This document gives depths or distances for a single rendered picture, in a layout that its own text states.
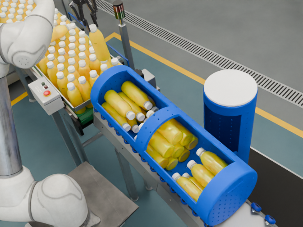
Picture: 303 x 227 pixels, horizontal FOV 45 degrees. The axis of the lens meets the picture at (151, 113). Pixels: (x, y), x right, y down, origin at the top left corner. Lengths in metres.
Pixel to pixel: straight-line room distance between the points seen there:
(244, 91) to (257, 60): 1.81
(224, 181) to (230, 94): 0.67
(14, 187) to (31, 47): 0.54
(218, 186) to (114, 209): 0.48
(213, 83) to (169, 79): 1.59
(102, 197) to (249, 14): 3.18
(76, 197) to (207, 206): 0.49
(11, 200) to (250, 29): 3.25
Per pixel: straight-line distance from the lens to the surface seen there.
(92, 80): 2.10
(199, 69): 3.66
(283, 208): 2.61
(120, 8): 2.31
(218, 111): 1.94
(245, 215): 1.68
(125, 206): 1.63
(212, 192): 1.41
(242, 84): 2.01
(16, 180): 1.47
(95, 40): 1.91
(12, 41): 1.24
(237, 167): 1.45
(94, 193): 1.69
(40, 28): 1.27
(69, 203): 1.42
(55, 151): 3.25
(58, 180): 1.43
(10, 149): 1.43
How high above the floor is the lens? 2.43
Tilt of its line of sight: 48 degrees down
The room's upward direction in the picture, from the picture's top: 10 degrees counter-clockwise
